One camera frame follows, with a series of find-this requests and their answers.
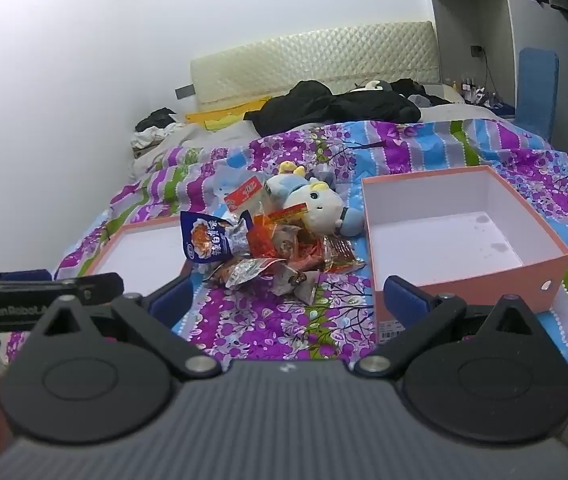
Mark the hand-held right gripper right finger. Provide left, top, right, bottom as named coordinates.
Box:
left=354, top=275, right=550, bottom=377

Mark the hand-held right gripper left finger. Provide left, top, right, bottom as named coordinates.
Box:
left=29, top=272, right=222, bottom=378

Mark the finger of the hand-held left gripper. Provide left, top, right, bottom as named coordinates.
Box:
left=0, top=268, right=53, bottom=284
left=0, top=272, right=125, bottom=307

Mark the pink cardboard box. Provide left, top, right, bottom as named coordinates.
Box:
left=361, top=165, right=568, bottom=336

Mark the blue snack packet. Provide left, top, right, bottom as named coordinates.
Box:
left=180, top=211, right=256, bottom=264

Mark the pile of mixed snack wrappers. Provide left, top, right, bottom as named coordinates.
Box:
left=204, top=209, right=368, bottom=307

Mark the red label clear snack packet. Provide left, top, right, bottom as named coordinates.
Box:
left=224, top=177, right=273, bottom=216

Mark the pink box lid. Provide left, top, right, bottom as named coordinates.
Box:
left=81, top=217, right=195, bottom=297

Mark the purple floral striped blanket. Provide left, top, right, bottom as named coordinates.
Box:
left=6, top=119, right=568, bottom=401

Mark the white and blue plush toy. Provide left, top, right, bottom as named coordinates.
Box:
left=264, top=160, right=366, bottom=239

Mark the black and white clothes pile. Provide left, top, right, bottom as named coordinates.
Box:
left=133, top=107, right=186, bottom=149

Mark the yellow pillow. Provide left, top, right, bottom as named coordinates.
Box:
left=185, top=97, right=271, bottom=132

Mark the black jacket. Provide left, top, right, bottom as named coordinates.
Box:
left=244, top=80, right=423, bottom=136

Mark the dark grey clothes heap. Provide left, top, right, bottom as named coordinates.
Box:
left=389, top=78, right=454, bottom=109

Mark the row of small bottles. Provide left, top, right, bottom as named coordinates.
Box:
left=446, top=77, right=506, bottom=109

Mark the blue chair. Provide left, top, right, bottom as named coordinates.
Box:
left=516, top=47, right=560, bottom=139

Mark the cream quilted headboard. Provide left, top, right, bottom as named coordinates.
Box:
left=190, top=21, right=439, bottom=111

